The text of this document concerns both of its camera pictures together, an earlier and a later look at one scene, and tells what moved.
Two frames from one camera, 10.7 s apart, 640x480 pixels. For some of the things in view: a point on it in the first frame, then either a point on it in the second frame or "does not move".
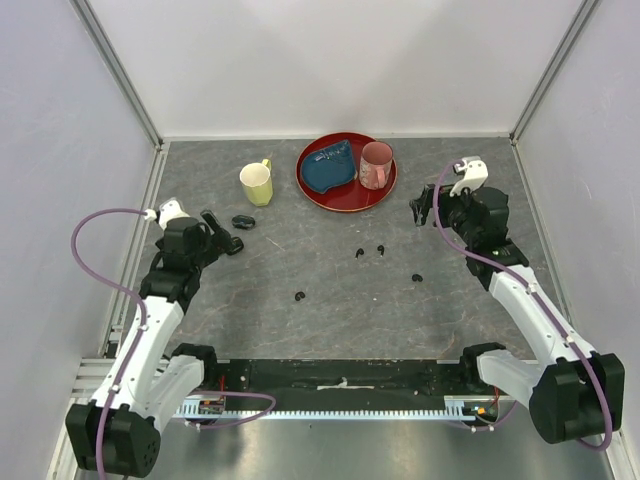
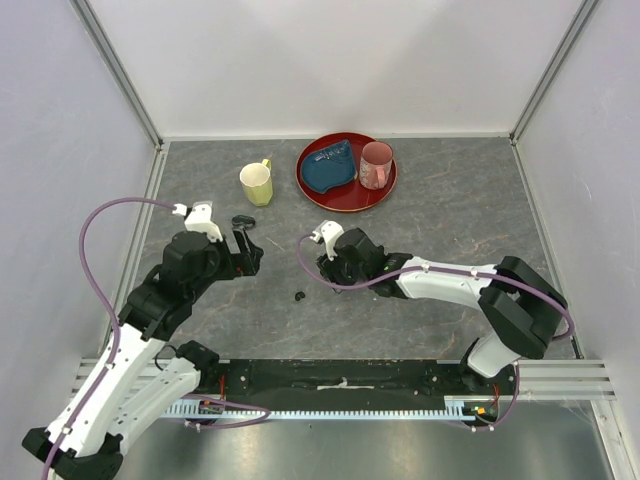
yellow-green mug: x=256 y=180 does not move
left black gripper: x=219 y=242 to x=246 y=262
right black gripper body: x=453 y=210 to x=339 y=271
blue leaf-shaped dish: x=328 y=166 does not move
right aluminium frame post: x=575 y=27 does not move
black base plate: x=344 y=385 does not move
